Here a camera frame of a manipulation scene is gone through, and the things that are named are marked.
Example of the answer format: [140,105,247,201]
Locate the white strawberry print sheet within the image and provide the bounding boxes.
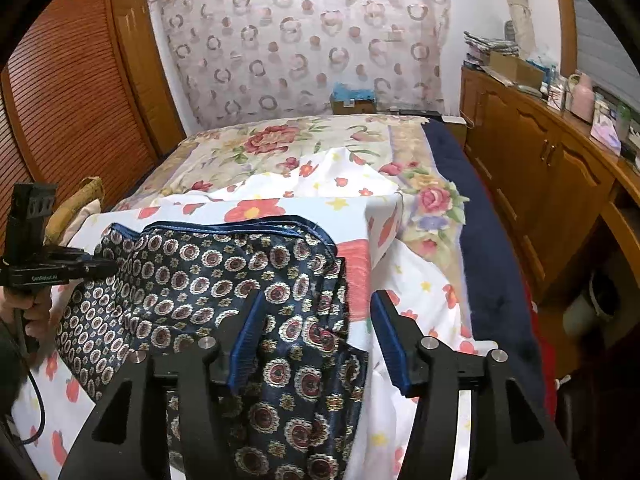
[8,146,501,480]

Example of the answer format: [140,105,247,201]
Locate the floral bed quilt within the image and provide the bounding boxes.
[114,114,471,271]

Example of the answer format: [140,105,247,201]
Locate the cardboard box with blue cloth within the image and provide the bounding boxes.
[330,84,376,115]

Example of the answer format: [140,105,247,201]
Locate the navy blanket edge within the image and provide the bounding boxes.
[423,122,546,408]

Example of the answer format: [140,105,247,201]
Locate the wooden sideboard cabinet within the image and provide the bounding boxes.
[460,68,639,299]

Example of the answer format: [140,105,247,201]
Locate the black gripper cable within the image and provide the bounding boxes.
[0,316,48,449]

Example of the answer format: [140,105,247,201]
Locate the person's left hand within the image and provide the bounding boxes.
[0,287,52,339]

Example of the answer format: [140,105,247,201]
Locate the grey window blind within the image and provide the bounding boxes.
[574,0,640,112]

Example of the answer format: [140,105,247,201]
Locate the cream tied window curtain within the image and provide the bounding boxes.
[506,0,536,58]

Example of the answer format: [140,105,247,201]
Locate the cardboard box on cabinet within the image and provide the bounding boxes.
[488,51,544,89]

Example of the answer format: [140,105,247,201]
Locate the pink kettle jug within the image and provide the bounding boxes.
[568,72,594,124]

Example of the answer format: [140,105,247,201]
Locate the navy patterned silk garment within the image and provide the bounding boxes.
[55,216,368,479]

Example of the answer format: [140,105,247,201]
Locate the wooden louvred wardrobe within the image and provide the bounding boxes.
[0,0,188,256]

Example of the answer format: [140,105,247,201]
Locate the stack of papers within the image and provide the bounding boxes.
[463,32,520,67]

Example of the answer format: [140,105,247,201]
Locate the circle patterned wall curtain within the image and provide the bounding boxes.
[150,0,450,129]

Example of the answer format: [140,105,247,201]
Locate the olive folded garment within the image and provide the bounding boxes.
[44,177,104,246]

